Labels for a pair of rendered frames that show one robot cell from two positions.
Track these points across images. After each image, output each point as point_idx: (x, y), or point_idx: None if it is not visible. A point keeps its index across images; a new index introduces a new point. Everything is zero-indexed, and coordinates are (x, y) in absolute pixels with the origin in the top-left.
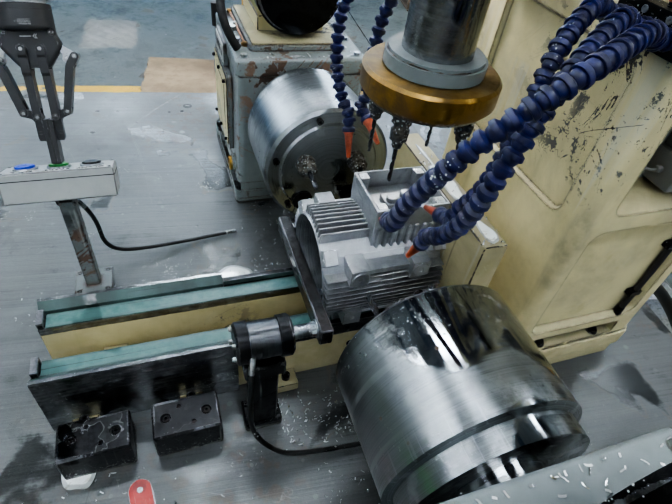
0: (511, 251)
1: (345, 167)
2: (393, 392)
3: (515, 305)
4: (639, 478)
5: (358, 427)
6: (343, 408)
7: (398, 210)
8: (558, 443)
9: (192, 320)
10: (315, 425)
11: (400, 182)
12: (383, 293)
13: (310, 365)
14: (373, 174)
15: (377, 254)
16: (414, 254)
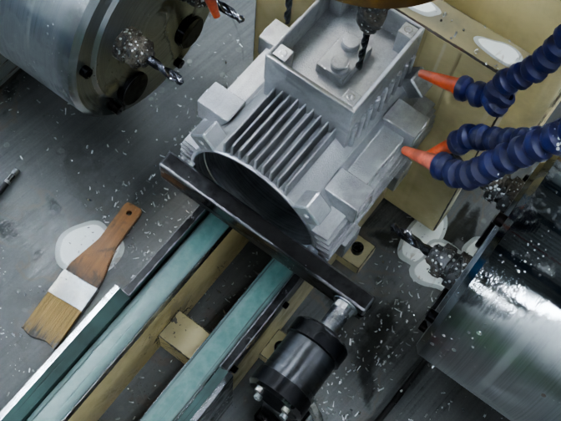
0: (499, 25)
1: (177, 2)
2: (549, 364)
3: (525, 89)
4: None
5: (499, 404)
6: (369, 334)
7: (491, 178)
8: None
9: (119, 370)
10: (354, 378)
11: (319, 17)
12: (381, 191)
13: (294, 309)
14: (289, 38)
15: (357, 152)
16: (403, 122)
